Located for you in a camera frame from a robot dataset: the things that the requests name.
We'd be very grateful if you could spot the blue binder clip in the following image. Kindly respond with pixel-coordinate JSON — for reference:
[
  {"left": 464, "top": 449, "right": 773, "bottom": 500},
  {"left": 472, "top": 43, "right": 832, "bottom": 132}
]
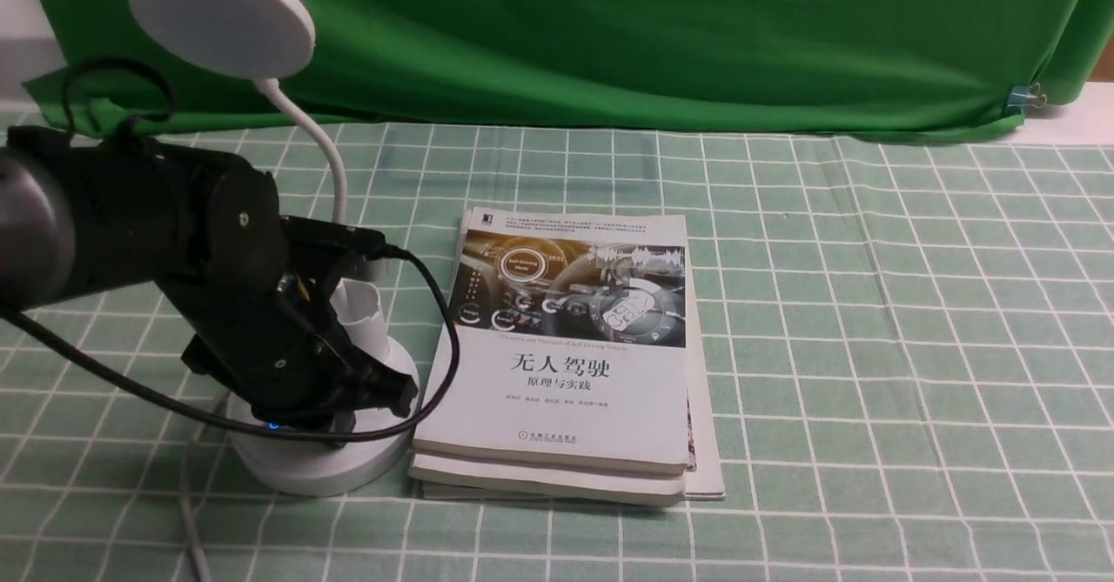
[{"left": 1003, "top": 83, "right": 1047, "bottom": 116}]

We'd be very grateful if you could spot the middle white book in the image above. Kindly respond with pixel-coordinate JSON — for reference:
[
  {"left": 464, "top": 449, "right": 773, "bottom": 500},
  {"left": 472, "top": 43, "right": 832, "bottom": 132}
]
[{"left": 407, "top": 452, "right": 688, "bottom": 507}]

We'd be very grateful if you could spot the white desk lamp with sockets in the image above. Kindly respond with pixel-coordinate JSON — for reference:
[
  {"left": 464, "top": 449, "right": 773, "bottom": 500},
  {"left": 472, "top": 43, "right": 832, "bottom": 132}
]
[{"left": 128, "top": 0, "right": 405, "bottom": 498}]

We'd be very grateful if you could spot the green backdrop cloth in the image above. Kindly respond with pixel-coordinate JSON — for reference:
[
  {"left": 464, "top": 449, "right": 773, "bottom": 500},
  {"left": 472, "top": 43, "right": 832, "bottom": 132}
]
[{"left": 21, "top": 0, "right": 1114, "bottom": 144}]

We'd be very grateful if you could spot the top white self-driving book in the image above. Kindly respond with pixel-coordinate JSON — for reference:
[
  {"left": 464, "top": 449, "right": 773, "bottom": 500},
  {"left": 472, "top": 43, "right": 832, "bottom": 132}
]
[{"left": 413, "top": 208, "right": 688, "bottom": 476}]

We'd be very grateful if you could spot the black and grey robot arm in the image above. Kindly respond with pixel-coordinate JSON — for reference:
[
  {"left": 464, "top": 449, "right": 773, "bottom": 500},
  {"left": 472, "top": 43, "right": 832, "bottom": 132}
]
[{"left": 3, "top": 126, "right": 423, "bottom": 447}]

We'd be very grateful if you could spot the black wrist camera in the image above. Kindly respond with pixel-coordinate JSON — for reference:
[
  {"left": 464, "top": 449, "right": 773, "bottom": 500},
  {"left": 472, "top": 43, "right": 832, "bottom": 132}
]
[{"left": 281, "top": 216, "right": 391, "bottom": 262}]

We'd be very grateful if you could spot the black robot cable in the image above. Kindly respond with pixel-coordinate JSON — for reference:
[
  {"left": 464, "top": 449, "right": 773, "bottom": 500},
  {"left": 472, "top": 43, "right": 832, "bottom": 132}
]
[{"left": 0, "top": 57, "right": 460, "bottom": 444}]

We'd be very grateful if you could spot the white lamp power cord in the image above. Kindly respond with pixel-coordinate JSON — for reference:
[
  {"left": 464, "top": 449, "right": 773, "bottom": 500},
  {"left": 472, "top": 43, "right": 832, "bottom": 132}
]
[{"left": 180, "top": 391, "right": 232, "bottom": 582}]

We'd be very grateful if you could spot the bottom thin white book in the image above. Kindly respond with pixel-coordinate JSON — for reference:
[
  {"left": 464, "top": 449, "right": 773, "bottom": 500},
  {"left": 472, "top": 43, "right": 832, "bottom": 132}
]
[{"left": 418, "top": 353, "right": 727, "bottom": 499}]

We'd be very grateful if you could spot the green checkered tablecloth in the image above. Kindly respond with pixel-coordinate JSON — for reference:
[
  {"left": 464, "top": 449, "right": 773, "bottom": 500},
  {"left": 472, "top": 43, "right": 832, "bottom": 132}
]
[{"left": 0, "top": 104, "right": 1114, "bottom": 582}]

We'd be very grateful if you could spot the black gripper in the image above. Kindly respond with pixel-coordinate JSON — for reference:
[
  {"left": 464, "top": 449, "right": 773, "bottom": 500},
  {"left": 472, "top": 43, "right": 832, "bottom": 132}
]
[{"left": 148, "top": 140, "right": 419, "bottom": 445}]

